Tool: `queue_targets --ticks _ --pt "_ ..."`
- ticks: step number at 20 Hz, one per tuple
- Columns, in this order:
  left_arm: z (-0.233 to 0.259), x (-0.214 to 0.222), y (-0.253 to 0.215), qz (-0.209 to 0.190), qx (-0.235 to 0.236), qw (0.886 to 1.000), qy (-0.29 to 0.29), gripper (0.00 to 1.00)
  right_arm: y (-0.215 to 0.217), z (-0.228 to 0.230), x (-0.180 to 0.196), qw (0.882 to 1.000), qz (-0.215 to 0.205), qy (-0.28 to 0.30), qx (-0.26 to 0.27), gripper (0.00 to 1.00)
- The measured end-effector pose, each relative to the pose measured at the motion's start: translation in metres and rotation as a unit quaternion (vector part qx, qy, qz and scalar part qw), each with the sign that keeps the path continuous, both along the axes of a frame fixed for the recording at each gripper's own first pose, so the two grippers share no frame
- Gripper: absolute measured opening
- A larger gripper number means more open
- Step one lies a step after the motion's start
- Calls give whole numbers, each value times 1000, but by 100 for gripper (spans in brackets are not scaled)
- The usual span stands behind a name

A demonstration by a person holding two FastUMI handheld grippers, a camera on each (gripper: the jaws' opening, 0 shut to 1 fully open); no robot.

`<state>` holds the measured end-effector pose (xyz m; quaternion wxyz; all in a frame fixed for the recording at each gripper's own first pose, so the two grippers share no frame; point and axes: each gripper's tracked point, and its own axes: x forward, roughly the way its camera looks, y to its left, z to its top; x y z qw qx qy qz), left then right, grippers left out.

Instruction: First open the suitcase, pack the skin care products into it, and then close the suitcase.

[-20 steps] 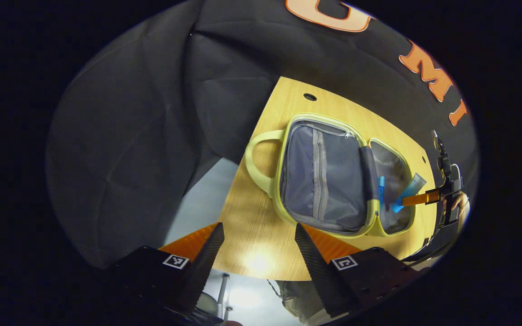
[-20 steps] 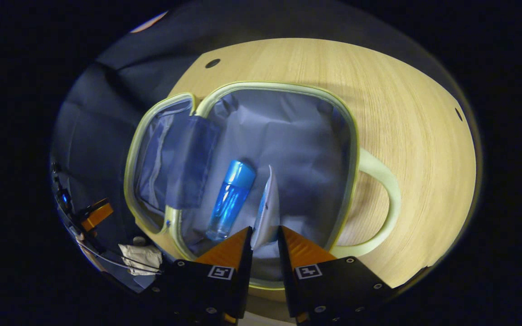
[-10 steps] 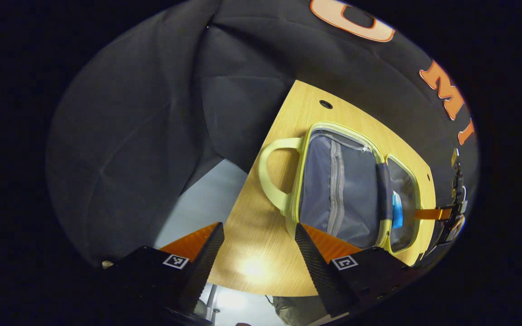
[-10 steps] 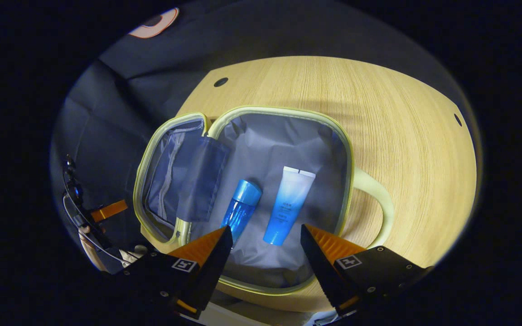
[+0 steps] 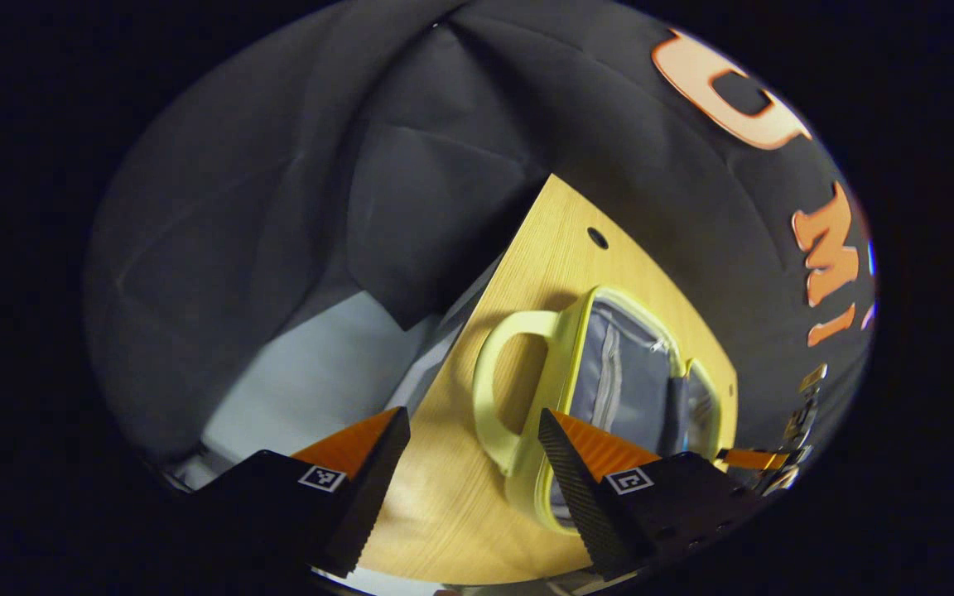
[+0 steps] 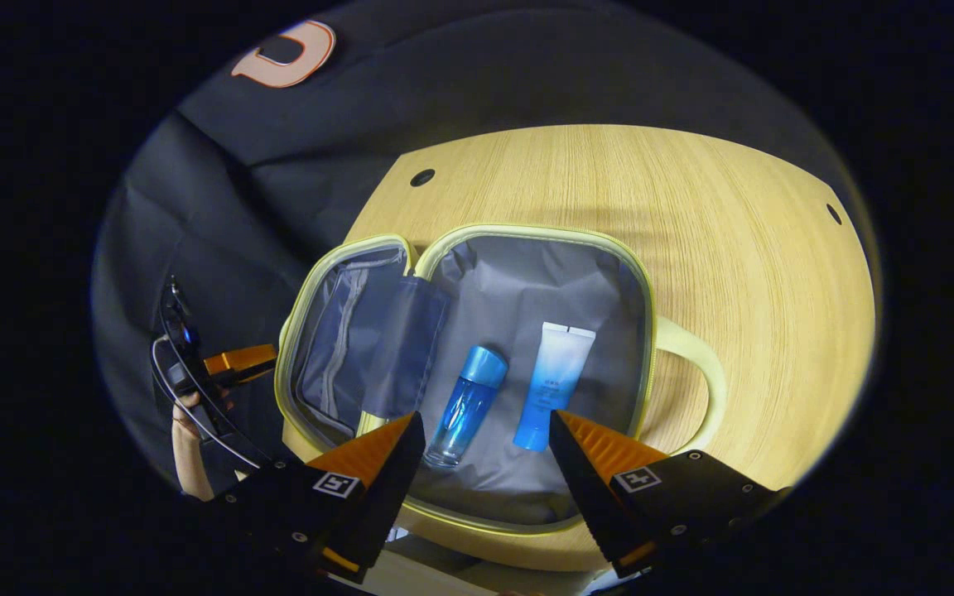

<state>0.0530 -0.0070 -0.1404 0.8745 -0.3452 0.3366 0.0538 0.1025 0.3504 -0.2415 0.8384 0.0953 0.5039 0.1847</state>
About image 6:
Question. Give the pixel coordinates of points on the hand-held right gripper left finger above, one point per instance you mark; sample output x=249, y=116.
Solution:
x=390, y=492

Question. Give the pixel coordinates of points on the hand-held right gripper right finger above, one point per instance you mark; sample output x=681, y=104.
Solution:
x=580, y=492

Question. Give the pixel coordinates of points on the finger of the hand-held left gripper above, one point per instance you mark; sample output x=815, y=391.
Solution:
x=241, y=362

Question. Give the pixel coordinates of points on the white and blue tube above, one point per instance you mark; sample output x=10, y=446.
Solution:
x=556, y=377

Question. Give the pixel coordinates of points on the blue skin care bottle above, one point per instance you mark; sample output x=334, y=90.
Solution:
x=469, y=401

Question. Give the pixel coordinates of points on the pale yellow suitcase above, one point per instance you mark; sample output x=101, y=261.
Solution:
x=518, y=290

